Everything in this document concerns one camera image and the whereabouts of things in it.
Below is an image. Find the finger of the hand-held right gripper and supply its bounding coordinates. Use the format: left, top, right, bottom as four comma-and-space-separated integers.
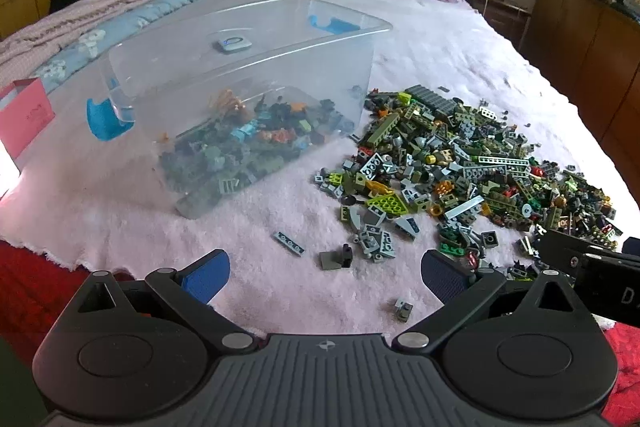
534, 229, 625, 279

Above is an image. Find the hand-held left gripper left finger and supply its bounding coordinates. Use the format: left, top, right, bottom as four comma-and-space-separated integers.
74, 249, 257, 354

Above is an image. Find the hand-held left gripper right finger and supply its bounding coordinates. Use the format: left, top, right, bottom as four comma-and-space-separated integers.
392, 249, 577, 353

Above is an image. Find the pile of green grey bricks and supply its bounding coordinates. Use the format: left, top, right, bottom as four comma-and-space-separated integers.
312, 84, 626, 280

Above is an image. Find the heap of colourful toy bricks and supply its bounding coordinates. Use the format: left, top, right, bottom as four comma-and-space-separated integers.
157, 87, 358, 208

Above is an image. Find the clear plastic storage bin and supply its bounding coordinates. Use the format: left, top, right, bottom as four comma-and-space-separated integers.
86, 0, 393, 220

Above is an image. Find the long flat grey brick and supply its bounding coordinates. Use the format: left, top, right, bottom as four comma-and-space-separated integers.
272, 232, 306, 257

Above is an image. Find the dark grey brick with black piece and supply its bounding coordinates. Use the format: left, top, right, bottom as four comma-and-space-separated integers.
320, 244, 353, 270

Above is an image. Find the wooden dresser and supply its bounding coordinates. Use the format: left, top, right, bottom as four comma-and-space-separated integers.
522, 0, 640, 168

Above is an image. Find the white square remote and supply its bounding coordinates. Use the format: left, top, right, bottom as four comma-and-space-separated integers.
215, 36, 253, 54

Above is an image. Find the pink paper gift bag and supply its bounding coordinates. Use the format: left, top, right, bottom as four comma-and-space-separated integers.
0, 78, 56, 198

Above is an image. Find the wooden nightstand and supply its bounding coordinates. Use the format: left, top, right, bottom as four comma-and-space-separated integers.
462, 0, 531, 52

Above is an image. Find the blue floral quilt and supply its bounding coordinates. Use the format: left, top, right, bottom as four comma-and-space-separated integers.
30, 0, 256, 80

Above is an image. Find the pink striped quilt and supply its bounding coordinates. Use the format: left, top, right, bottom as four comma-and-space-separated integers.
0, 0, 246, 80

